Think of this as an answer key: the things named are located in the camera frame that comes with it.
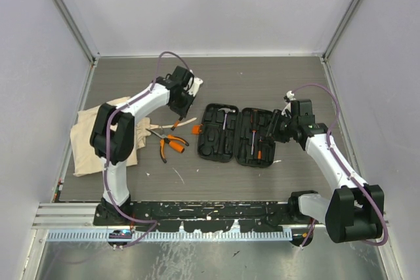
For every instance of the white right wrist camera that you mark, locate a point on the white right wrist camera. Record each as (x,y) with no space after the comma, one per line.
(289,96)

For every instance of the orange small tool piece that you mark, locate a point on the orange small tool piece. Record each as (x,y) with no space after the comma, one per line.
(196,130)

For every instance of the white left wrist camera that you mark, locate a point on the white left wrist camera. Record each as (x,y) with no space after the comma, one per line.
(197,83)

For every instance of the black handled large screwdriver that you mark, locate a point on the black handled large screwdriver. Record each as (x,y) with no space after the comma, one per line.
(254,123)

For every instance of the black plastic tool case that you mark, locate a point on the black plastic tool case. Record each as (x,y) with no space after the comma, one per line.
(215,144)

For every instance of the orange black pliers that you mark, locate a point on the orange black pliers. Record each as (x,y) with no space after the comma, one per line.
(176,143)

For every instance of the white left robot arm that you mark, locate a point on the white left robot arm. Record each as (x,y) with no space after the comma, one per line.
(113,136)

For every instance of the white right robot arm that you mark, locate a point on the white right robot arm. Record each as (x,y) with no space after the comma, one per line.
(355,210)

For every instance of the orange black slim screwdriver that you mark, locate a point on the orange black slim screwdriver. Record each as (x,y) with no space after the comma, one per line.
(175,125)

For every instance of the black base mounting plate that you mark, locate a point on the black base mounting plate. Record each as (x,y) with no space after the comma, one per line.
(203,216)

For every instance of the white slotted cable duct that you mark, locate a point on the white slotted cable duct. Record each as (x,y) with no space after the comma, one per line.
(122,236)

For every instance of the small black orange screwdriver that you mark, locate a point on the small black orange screwdriver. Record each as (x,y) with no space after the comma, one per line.
(259,147)

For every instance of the black handled claw hammer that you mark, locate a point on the black handled claw hammer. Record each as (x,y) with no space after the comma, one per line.
(229,114)

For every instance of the wooden flat stick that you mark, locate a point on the wooden flat stick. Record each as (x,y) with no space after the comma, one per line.
(182,123)

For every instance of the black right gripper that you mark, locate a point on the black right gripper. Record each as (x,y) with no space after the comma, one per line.
(273,132)

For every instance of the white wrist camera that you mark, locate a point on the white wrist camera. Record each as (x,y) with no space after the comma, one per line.
(289,96)
(197,83)

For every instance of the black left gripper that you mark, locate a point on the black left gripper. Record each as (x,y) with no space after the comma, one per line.
(182,111)

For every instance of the aluminium front rail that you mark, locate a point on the aluminium front rail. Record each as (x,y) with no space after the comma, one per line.
(71,215)

